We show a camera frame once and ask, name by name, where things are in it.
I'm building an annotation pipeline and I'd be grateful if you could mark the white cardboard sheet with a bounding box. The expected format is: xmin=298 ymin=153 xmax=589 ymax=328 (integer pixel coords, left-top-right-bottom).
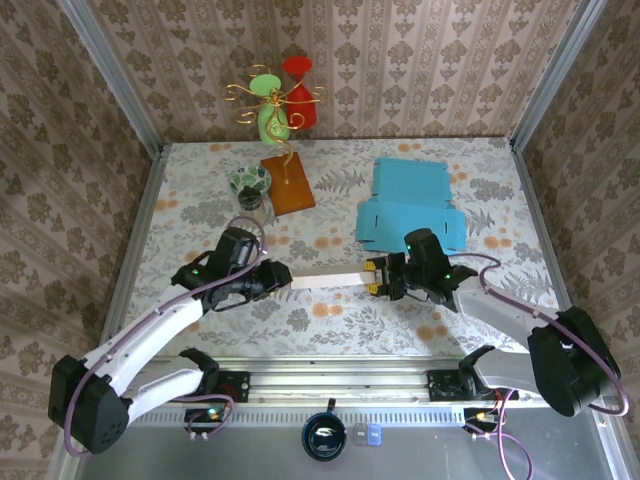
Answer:
xmin=289 ymin=271 xmax=374 ymax=291

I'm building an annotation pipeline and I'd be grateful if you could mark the blue paper box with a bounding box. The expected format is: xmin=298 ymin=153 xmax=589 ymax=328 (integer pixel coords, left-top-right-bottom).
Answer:
xmin=355 ymin=157 xmax=467 ymax=254

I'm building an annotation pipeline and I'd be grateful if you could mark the floral tablecloth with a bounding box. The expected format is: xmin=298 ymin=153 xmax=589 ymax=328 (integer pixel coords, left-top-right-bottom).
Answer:
xmin=117 ymin=138 xmax=574 ymax=359

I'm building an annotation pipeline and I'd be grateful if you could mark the dark blue mug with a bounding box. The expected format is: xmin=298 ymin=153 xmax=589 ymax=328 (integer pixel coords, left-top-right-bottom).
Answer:
xmin=301 ymin=398 xmax=348 ymax=462

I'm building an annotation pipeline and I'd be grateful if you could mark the green plastic goblet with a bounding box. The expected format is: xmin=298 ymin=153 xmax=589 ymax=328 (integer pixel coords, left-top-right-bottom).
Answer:
xmin=248 ymin=74 xmax=291 ymax=147

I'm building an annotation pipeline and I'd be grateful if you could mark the red plastic goblet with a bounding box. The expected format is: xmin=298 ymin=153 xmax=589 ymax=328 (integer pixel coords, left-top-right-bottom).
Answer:
xmin=281 ymin=55 xmax=320 ymax=130

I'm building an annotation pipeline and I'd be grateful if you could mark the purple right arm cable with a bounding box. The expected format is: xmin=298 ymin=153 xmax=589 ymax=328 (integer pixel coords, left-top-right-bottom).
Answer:
xmin=449 ymin=252 xmax=631 ymax=479

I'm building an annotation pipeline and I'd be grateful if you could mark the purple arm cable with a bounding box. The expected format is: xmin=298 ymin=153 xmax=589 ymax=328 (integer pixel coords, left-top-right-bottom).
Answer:
xmin=63 ymin=215 xmax=274 ymax=457
xmin=449 ymin=252 xmax=631 ymax=479

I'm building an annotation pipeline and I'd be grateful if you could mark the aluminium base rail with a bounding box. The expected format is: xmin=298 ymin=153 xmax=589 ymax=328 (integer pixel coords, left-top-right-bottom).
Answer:
xmin=149 ymin=355 xmax=609 ymax=405

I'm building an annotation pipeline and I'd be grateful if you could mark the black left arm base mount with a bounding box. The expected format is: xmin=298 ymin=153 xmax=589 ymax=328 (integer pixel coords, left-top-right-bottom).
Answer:
xmin=160 ymin=370 xmax=251 ymax=404

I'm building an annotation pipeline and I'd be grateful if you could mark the gold wire stand, wooden base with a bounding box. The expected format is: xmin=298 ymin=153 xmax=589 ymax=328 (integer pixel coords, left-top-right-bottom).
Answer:
xmin=222 ymin=64 xmax=331 ymax=217

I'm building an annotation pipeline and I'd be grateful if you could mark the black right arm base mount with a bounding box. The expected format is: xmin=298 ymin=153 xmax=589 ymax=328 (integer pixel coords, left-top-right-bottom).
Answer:
xmin=427 ymin=367 xmax=520 ymax=403

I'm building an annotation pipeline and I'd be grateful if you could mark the slotted grey cable duct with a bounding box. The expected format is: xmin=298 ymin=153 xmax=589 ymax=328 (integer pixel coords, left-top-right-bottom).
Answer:
xmin=89 ymin=405 xmax=469 ymax=426

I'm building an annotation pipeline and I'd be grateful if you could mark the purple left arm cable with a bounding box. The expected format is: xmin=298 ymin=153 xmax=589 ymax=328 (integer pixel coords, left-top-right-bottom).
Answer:
xmin=63 ymin=215 xmax=274 ymax=457

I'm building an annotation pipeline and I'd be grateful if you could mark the aluminium frame post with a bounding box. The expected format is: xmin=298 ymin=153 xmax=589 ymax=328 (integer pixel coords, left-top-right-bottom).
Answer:
xmin=509 ymin=0 xmax=611 ymax=151
xmin=54 ymin=0 xmax=166 ymax=156

